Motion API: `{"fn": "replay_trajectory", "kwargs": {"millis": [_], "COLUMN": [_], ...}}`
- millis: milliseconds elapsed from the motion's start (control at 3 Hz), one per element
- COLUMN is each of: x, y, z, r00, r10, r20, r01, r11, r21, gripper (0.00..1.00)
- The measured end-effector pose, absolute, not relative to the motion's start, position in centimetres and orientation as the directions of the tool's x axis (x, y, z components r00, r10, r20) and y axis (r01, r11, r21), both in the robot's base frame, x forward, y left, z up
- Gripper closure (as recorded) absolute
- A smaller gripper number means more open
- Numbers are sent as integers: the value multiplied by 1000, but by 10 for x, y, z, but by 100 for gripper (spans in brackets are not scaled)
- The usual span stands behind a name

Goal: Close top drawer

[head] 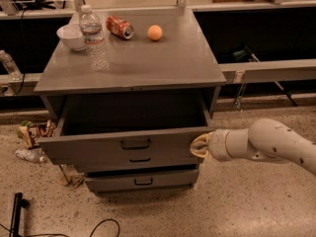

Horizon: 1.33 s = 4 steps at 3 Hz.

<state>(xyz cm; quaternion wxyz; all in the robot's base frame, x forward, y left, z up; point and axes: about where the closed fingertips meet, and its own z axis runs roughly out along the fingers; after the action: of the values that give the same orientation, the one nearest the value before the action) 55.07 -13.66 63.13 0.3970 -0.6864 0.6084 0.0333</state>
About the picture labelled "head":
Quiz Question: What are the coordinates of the black stand on floor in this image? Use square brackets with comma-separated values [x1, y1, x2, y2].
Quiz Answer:
[9, 193, 30, 237]

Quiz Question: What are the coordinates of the grey middle drawer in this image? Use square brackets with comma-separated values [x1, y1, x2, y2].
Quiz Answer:
[74, 157, 199, 173]

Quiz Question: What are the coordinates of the crushed plastic bottle on floor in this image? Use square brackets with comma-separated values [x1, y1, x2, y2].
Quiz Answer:
[15, 149, 47, 163]

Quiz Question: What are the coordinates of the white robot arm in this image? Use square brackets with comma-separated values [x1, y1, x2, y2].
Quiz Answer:
[190, 118, 316, 175]

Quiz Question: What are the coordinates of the orange fruit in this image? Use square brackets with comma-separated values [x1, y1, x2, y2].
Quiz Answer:
[147, 25, 163, 41]

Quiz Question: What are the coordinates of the grey top drawer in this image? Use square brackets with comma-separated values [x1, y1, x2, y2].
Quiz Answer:
[40, 93, 211, 166]

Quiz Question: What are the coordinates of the grey metal drawer cabinet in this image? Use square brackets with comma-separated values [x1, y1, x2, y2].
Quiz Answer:
[35, 8, 225, 179]

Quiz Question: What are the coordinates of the snack chip bag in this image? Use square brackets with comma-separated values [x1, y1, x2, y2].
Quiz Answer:
[17, 119, 56, 149]

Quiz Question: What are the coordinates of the crumpled paper on floor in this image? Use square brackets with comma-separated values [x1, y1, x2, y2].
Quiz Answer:
[53, 164, 84, 189]

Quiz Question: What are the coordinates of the plastic bottle on left ledge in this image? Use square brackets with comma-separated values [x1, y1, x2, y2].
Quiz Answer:
[0, 50, 22, 81]

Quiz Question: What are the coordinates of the white ceramic bowl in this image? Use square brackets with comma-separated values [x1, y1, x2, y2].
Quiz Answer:
[56, 24, 86, 50]

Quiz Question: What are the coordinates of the clear plastic water bottle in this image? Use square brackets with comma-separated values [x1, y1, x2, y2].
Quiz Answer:
[79, 5, 110, 71]

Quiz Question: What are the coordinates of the black cable on floor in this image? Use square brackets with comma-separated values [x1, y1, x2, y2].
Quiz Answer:
[0, 218, 121, 237]

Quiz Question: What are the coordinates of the grey bottom drawer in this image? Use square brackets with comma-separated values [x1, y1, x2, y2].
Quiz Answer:
[85, 169, 199, 193]

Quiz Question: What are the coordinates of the red soda can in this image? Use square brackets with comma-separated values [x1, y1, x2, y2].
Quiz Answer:
[106, 16, 134, 40]

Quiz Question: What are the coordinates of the grey drawer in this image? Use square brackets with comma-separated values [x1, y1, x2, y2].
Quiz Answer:
[74, 157, 199, 173]
[85, 169, 199, 193]
[40, 93, 211, 166]

